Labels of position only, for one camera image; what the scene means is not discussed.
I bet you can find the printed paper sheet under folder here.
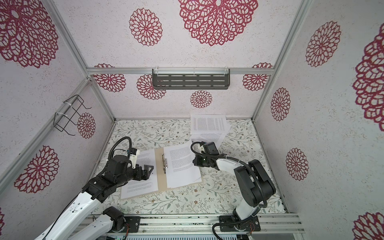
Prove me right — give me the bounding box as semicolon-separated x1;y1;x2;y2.
191;133;227;148

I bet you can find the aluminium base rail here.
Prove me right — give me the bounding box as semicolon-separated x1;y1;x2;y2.
69;214;305;240

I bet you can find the printed paper sheet back wall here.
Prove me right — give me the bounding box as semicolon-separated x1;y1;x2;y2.
191;115;230;134

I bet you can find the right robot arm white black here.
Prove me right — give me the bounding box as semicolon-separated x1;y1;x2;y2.
193;153;276;221

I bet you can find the beige file folder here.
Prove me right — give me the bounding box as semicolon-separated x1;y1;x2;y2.
153;142;203;192

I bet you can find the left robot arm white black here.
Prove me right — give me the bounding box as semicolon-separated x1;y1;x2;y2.
36;155;155;240

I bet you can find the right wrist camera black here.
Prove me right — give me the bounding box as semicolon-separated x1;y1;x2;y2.
203;142;220;156

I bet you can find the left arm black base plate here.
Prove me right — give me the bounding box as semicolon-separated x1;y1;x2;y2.
122;216;141;234

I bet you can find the black wire wall rack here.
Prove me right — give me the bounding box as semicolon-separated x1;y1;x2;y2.
53;95;92;136

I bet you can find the grey metal wall shelf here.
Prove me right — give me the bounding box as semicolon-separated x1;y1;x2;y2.
152;69;231;90

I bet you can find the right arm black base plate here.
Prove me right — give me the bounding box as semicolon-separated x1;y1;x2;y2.
219;216;261;232

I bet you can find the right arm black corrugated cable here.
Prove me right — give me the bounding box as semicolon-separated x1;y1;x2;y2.
190;140;268;240

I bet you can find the chrome folder clip mechanism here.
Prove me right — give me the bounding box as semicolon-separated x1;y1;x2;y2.
162;154;168;174

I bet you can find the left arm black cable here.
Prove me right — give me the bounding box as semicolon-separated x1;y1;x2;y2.
41;136;133;240

